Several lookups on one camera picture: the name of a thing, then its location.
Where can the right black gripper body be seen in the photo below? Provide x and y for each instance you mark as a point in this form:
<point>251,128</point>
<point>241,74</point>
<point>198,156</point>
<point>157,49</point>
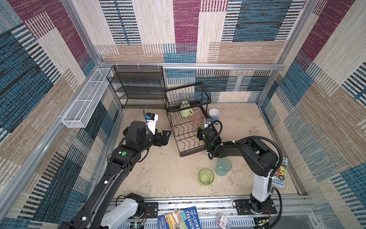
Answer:
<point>202,131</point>

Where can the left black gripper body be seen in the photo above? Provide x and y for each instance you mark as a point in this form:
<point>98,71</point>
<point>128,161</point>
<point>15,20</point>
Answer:
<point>157,141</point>

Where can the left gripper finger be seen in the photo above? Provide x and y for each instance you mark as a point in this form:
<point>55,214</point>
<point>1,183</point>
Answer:
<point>166,133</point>
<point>164,140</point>

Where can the clear pink plastic cup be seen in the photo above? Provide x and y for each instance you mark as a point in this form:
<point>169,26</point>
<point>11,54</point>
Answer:
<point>198,118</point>

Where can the blue speckled ceramic mug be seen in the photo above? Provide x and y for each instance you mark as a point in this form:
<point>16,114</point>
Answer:
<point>214,114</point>

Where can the light green ceramic mug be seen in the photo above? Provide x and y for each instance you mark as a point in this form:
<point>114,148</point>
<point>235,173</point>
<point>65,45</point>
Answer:
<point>186,111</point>

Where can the translucent teal plastic cup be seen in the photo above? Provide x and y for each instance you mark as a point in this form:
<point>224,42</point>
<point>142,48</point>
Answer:
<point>223,166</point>

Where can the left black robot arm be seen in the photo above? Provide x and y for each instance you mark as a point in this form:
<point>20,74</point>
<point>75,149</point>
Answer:
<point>138,137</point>

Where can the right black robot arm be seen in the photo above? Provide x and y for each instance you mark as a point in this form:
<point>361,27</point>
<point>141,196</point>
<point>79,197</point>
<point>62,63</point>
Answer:
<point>263,156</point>

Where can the black two-tier dish rack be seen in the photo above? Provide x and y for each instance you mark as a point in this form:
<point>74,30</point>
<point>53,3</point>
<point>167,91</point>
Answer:
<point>184,130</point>

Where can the black mesh shelf unit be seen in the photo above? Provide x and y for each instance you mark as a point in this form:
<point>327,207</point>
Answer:
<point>138,87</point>

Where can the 91-storey treehouse book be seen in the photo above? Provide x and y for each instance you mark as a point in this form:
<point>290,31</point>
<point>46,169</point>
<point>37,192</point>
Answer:
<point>180,219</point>

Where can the small clear plastic packet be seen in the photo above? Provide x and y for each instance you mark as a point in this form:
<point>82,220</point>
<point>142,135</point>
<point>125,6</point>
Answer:
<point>223,221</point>

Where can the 143-storey treehouse book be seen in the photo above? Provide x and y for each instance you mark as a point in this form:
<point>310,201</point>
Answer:
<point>280,175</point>

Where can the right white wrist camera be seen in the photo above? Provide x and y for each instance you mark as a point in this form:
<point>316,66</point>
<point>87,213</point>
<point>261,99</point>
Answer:
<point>207,121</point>

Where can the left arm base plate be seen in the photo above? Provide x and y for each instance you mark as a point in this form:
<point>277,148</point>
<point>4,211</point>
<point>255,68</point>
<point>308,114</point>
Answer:
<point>147,210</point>

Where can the white wire wall basket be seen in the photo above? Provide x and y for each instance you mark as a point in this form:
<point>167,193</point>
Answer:
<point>84,106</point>

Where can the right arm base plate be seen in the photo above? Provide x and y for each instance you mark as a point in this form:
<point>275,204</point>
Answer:
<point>243,206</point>

